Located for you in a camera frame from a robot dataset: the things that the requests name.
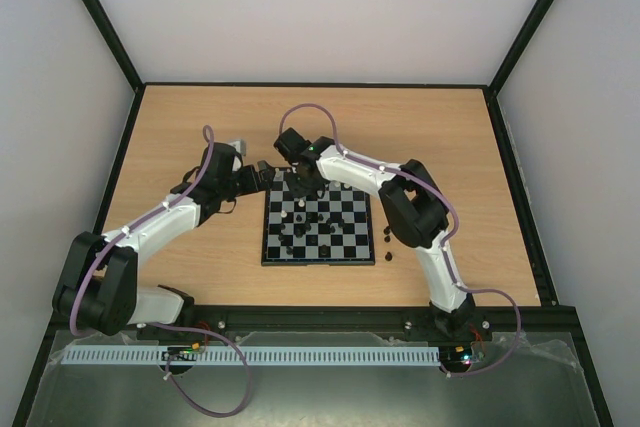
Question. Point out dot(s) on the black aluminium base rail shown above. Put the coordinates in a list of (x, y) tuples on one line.
[(407, 323)]

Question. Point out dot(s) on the black frame post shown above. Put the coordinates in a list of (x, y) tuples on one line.
[(520, 43), (109, 34)]

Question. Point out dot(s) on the black magnetic chess board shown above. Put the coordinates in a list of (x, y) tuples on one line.
[(341, 219)]

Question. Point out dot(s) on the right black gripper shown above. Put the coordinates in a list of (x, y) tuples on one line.
[(304, 184)]

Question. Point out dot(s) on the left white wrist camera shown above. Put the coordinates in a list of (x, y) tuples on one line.
[(240, 146)]

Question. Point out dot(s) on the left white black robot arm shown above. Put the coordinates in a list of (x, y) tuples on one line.
[(98, 289)]

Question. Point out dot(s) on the black frame post left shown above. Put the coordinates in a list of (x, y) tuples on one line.
[(109, 34)]

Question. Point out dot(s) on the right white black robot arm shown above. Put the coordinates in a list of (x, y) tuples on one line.
[(416, 212)]

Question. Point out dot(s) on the black frame post right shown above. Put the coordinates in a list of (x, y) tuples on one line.
[(520, 43)]

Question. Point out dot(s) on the light blue slotted cable duct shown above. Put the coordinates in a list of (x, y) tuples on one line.
[(254, 355)]

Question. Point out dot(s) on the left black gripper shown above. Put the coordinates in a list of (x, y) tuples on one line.
[(267, 181)]

